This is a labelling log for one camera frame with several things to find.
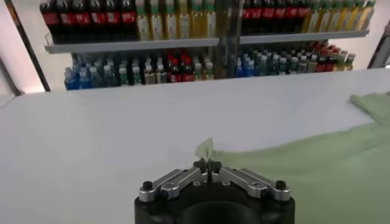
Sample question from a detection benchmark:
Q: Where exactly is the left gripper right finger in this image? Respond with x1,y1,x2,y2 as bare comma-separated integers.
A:
208,159,292,203

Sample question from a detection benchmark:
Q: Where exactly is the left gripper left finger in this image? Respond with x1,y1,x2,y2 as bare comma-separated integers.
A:
138,158,210,203

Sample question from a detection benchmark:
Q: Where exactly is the green polo shirt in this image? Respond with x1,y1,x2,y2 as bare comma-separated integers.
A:
194,91,390,224

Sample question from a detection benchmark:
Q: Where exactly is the small red cap cola bottle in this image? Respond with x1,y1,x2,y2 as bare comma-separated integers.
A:
181,57,196,83
325,48,337,72
167,58,182,83
316,50,327,73

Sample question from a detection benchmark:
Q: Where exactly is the blue drink bottle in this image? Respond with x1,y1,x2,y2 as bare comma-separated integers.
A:
235,59,246,78
245,59,256,77
63,67,79,91
77,66,91,89

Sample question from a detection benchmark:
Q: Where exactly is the white beverage shelf unit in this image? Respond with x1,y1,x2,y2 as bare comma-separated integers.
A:
44,0,232,91
231,0,371,74

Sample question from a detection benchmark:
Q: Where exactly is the wide grey metal pole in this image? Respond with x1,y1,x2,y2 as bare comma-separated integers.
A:
0,57,24,97

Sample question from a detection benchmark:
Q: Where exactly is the thin black metal pole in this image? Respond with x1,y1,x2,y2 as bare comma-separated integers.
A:
3,0,52,93

